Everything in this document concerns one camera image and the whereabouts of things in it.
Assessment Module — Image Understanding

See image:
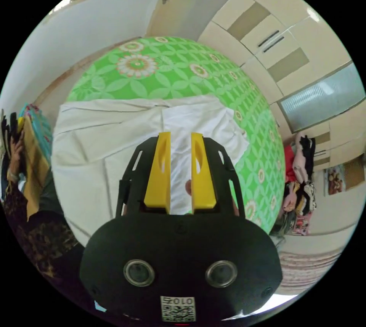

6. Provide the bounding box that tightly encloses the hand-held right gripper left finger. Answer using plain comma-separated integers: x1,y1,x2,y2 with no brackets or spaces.
144,131,172,209

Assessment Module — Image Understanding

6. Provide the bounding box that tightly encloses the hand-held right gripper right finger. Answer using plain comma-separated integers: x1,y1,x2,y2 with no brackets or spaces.
191,132,217,209

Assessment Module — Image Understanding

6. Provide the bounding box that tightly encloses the white tank top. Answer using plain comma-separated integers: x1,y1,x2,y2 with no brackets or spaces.
162,103,250,215

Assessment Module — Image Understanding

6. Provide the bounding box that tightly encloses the person's left forearm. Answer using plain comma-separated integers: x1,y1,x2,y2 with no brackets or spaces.
1,178,31,220

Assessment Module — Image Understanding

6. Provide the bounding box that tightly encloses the person's left hand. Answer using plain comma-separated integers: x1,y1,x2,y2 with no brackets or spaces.
8,132,26,182

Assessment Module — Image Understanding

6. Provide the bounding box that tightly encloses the teal patterned cushion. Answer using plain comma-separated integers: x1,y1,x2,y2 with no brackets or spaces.
18,102,54,167

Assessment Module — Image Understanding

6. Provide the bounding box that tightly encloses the white flat folding board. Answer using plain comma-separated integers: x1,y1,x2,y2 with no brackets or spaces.
52,95,229,247

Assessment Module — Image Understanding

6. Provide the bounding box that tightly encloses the pile of clothes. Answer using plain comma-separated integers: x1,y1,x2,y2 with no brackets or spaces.
281,132,318,237

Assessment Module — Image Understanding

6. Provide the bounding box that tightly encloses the bed with green floral sheet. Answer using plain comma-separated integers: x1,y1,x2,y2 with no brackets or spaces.
34,36,287,247

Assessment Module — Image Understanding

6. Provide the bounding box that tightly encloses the person's body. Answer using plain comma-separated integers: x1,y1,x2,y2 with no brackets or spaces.
5,121,89,293

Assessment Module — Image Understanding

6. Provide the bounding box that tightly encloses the pink striped rug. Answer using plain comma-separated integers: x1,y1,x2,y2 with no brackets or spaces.
276,249,345,297

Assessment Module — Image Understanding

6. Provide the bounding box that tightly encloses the cream cupboard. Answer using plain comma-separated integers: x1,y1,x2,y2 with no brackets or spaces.
197,0,366,173

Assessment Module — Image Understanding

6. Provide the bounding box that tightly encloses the cream door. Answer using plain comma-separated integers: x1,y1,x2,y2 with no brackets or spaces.
145,0,259,45

